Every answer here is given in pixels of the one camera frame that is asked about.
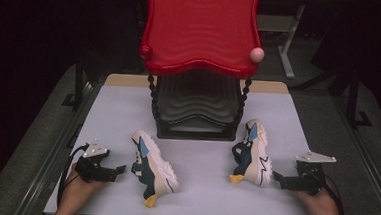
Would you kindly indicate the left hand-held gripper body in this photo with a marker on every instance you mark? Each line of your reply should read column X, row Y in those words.
column 91, row 168

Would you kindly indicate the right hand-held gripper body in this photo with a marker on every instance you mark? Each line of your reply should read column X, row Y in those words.
column 309, row 176

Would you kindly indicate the navy and white child sneaker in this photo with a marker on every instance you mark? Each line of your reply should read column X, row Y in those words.
column 156, row 167
column 257, row 158

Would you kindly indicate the red wavy-edged tray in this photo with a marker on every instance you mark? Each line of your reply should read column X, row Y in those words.
column 200, row 28

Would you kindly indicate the person's left hand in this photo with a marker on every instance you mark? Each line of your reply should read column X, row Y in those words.
column 80, row 189

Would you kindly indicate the person's right hand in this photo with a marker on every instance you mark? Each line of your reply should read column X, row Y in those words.
column 321, row 204

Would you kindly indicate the pale table cover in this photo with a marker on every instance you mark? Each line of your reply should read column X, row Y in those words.
column 207, row 188

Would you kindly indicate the black metal stand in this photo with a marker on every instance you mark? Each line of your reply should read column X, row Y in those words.
column 354, row 97
column 79, row 80

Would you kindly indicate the aluminium frame rail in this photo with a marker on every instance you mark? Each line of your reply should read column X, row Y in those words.
column 51, row 165
column 371, row 178

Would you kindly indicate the white desk frame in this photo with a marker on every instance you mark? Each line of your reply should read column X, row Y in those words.
column 291, row 37

